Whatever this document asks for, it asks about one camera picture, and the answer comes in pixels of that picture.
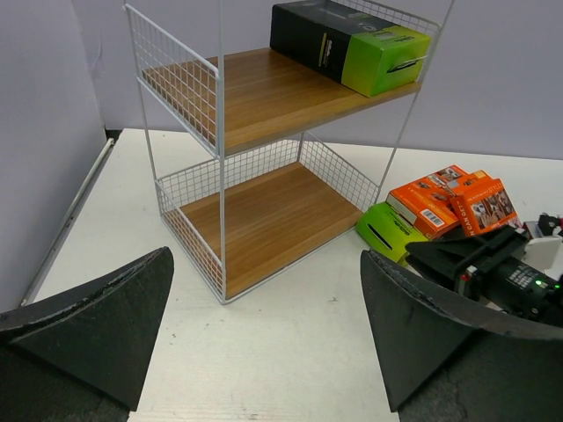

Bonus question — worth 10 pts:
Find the white wire wooden shelf rack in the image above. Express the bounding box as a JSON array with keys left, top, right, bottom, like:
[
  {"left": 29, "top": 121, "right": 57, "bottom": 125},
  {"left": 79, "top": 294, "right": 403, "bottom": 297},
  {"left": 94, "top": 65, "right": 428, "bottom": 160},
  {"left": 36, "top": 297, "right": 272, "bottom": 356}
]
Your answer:
[{"left": 123, "top": 1, "right": 443, "bottom": 304}]

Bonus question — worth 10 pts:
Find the orange Gillette Fusion5 box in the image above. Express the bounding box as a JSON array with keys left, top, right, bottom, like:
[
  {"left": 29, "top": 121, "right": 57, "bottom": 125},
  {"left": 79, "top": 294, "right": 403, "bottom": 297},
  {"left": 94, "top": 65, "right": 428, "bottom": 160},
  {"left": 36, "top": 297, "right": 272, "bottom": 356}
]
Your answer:
[{"left": 449, "top": 171, "right": 522, "bottom": 236}]

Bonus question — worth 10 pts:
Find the orange Gillette cartridge box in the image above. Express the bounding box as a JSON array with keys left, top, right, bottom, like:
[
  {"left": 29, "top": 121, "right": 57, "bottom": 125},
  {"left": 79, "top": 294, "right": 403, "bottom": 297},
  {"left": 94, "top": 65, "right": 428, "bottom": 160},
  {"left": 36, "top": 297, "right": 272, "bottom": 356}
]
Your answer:
[{"left": 386, "top": 164, "right": 491, "bottom": 240}]

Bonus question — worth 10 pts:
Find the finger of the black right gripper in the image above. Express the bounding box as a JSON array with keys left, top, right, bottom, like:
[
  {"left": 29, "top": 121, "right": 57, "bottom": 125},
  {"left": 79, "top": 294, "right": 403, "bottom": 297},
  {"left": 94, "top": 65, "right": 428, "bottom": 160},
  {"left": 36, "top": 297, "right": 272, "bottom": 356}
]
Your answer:
[
  {"left": 433, "top": 226, "right": 526, "bottom": 259},
  {"left": 406, "top": 242, "right": 468, "bottom": 293}
]

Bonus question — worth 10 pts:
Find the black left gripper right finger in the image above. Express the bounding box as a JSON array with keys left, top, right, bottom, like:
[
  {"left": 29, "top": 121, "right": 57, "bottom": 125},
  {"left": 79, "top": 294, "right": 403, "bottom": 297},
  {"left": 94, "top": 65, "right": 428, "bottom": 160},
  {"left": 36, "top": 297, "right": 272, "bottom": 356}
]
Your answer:
[{"left": 360, "top": 251, "right": 562, "bottom": 421}]

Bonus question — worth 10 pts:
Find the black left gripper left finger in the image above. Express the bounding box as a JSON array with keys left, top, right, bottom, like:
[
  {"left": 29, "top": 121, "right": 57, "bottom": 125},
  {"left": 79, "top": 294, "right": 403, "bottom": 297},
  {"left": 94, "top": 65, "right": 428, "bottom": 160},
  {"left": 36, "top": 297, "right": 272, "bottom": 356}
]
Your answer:
[{"left": 1, "top": 247, "right": 174, "bottom": 421}]

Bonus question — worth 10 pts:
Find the green black Gillette Labs box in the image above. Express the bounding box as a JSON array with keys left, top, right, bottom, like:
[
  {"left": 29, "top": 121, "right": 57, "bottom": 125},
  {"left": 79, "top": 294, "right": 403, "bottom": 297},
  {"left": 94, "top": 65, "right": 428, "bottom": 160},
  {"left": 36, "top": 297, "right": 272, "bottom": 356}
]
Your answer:
[
  {"left": 355, "top": 202, "right": 427, "bottom": 266},
  {"left": 270, "top": 1, "right": 432, "bottom": 98}
]

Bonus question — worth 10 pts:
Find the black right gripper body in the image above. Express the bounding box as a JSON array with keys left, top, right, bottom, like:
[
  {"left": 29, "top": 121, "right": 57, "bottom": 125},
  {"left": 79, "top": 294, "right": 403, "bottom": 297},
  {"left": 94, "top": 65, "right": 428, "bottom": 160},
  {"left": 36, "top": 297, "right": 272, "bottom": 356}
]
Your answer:
[{"left": 458, "top": 254, "right": 562, "bottom": 327}]

